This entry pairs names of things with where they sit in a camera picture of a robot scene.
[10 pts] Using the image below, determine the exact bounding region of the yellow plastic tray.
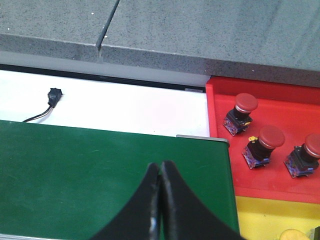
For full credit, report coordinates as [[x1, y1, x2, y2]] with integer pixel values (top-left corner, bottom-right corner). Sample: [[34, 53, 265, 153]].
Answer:
[[235, 196, 320, 240]]

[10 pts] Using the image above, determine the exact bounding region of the red plastic tray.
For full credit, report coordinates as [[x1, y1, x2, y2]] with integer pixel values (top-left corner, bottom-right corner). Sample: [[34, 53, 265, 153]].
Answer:
[[206, 77, 320, 204]]

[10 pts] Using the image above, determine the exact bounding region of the black connector with cable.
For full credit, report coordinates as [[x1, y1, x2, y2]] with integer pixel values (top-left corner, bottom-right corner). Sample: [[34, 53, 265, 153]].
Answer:
[[23, 88, 63, 123]]

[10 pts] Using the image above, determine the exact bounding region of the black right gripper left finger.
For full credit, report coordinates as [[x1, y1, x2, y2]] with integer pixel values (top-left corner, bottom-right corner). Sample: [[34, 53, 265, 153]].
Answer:
[[91, 163, 161, 240]]

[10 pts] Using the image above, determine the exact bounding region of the red mushroom push button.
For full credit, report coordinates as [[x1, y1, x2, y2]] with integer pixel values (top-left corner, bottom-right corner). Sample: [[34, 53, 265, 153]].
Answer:
[[284, 133, 320, 179], [222, 93, 258, 136], [242, 125, 285, 169]]

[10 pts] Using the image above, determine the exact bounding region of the yellow mushroom push button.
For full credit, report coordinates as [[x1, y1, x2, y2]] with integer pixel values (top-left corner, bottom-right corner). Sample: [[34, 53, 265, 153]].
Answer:
[[279, 229, 310, 240], [309, 226, 320, 240]]

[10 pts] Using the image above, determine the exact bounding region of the aluminium conveyor frame rail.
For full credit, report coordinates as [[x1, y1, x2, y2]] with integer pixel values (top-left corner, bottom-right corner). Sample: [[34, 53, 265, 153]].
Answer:
[[175, 134, 230, 148]]

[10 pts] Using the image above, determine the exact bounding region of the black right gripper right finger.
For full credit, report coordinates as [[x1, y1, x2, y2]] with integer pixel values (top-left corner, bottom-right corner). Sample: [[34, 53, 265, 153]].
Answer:
[[161, 160, 243, 240]]

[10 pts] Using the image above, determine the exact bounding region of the green conveyor belt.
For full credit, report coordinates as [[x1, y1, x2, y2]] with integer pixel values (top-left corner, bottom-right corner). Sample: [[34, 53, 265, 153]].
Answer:
[[0, 120, 239, 240]]

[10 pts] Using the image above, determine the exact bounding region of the grey stone counter slab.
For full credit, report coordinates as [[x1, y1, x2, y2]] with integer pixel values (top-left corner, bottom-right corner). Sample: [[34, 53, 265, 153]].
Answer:
[[101, 0, 320, 87], [0, 0, 119, 62]]

